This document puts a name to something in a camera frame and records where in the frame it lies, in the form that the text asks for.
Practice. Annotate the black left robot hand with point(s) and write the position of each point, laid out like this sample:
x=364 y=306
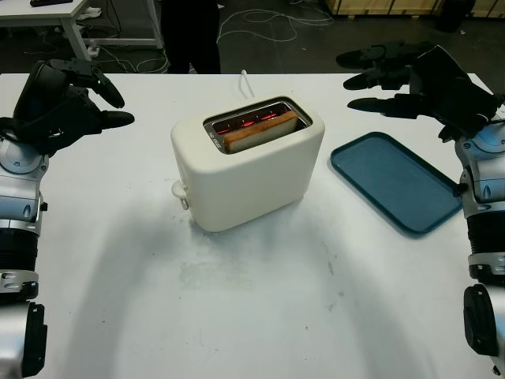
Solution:
x=43 y=98

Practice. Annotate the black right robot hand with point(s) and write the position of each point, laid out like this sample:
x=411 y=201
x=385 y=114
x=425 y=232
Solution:
x=450 y=87

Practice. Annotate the toast slice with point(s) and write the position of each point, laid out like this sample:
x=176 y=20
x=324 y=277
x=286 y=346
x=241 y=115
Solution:
x=256 y=134

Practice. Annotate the person body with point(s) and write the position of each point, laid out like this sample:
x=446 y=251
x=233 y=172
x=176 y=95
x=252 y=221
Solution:
x=193 y=35

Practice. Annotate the cream two-slot toaster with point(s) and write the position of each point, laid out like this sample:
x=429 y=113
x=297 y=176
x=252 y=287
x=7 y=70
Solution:
x=244 y=181

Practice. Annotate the black floor object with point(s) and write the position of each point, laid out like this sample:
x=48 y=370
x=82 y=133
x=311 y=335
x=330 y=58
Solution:
x=449 y=16

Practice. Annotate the white desk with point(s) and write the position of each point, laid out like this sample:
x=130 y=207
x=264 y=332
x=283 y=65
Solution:
x=75 y=21

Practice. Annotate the black device on desk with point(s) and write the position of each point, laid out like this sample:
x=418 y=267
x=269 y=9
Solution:
x=51 y=2

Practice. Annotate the wooden crate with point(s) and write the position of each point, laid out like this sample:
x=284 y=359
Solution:
x=394 y=7

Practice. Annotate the blue rectangular tray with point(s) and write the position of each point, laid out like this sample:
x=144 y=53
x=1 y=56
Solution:
x=394 y=181

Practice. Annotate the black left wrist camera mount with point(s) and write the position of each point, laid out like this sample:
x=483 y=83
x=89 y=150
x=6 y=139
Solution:
x=57 y=143

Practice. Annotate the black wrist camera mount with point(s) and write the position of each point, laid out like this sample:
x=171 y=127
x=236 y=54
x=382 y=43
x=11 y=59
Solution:
x=57 y=143
x=447 y=133

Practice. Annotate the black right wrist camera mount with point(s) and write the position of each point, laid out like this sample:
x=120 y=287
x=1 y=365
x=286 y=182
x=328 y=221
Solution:
x=447 y=133

